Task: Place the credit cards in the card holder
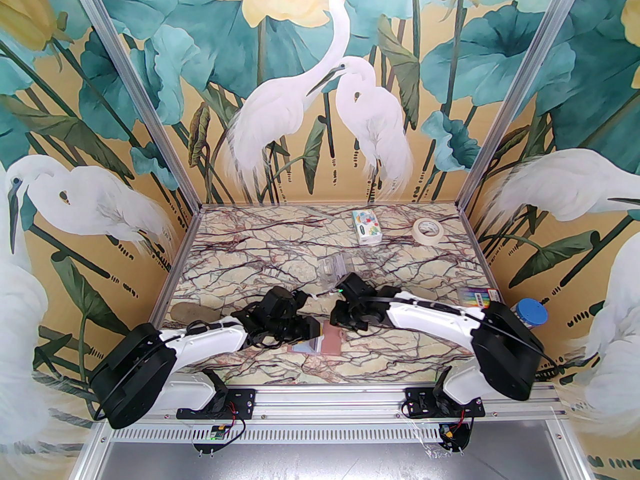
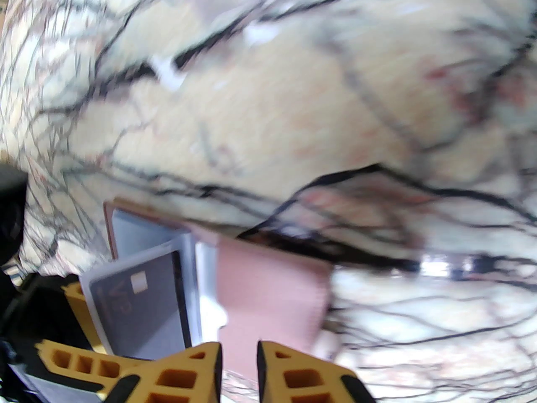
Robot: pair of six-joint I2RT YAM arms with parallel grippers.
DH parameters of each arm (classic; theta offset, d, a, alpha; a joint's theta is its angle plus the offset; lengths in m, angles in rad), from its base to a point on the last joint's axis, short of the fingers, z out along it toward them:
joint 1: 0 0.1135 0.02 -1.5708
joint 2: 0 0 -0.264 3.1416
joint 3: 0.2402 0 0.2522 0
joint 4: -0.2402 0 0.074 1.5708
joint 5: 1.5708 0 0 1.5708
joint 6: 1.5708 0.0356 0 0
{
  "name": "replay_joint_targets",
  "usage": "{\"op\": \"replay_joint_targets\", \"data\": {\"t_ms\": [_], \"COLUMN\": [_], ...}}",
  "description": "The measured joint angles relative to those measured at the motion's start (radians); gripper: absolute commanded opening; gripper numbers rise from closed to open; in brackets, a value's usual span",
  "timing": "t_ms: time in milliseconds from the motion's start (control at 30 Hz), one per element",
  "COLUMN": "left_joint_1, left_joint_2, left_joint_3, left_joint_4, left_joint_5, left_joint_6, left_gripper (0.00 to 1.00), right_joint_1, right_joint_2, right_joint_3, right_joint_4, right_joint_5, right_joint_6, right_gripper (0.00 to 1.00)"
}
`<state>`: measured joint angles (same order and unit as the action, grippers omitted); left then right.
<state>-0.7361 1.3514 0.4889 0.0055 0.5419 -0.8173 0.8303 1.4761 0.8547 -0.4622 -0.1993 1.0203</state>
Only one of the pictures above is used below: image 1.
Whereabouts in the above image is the pink leather card holder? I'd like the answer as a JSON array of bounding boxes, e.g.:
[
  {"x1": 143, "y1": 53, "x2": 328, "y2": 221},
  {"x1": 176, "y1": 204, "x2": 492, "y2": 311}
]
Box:
[{"x1": 288, "y1": 319, "x2": 347, "y2": 355}]

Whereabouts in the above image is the clear acrylic card stand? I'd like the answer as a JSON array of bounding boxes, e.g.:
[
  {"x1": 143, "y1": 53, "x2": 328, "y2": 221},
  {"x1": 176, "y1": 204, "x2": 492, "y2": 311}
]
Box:
[{"x1": 318, "y1": 254, "x2": 352, "y2": 282}]

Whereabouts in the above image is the printed tissue pack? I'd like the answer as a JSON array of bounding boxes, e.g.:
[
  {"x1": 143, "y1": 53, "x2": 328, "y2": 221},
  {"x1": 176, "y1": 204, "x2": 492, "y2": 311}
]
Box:
[{"x1": 351, "y1": 209, "x2": 384, "y2": 246}]

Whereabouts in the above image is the beige masking tape roll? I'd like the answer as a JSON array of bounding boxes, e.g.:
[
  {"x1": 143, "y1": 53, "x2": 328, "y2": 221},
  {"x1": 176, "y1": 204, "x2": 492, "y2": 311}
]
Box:
[{"x1": 412, "y1": 218, "x2": 445, "y2": 244}]

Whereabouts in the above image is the perforated metal strip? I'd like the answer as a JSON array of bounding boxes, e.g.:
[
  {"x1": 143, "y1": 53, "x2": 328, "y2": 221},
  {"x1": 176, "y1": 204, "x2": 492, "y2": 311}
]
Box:
[{"x1": 97, "y1": 420, "x2": 573, "y2": 445}]

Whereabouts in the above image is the coloured marker pack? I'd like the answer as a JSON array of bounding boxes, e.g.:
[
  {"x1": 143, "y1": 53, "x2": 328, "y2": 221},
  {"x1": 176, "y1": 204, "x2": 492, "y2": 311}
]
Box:
[{"x1": 459, "y1": 288, "x2": 502, "y2": 310}]

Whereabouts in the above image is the grey metal sheet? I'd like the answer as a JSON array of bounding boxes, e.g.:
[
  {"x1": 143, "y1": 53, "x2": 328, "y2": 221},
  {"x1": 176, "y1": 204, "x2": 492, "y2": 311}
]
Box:
[{"x1": 75, "y1": 440, "x2": 593, "y2": 480}]

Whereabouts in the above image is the pencil tube with blue lid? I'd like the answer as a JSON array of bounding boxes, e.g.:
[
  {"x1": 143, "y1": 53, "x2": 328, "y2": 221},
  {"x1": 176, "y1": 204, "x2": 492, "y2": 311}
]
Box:
[{"x1": 510, "y1": 298, "x2": 549, "y2": 330}]

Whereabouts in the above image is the aluminium frame rail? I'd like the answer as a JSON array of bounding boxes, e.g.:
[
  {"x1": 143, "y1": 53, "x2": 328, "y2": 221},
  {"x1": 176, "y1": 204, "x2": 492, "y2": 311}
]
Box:
[{"x1": 95, "y1": 382, "x2": 571, "y2": 425}]

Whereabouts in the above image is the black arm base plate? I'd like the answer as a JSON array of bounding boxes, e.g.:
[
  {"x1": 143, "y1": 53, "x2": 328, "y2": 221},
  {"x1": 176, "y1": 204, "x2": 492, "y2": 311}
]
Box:
[
  {"x1": 176, "y1": 388, "x2": 257, "y2": 421},
  {"x1": 404, "y1": 387, "x2": 486, "y2": 420}
]

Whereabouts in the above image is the aluminium frame post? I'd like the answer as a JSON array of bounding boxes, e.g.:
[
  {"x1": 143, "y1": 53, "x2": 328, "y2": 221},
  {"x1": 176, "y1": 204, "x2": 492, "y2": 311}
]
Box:
[
  {"x1": 456, "y1": 0, "x2": 587, "y2": 211},
  {"x1": 65, "y1": 0, "x2": 205, "y2": 210}
]

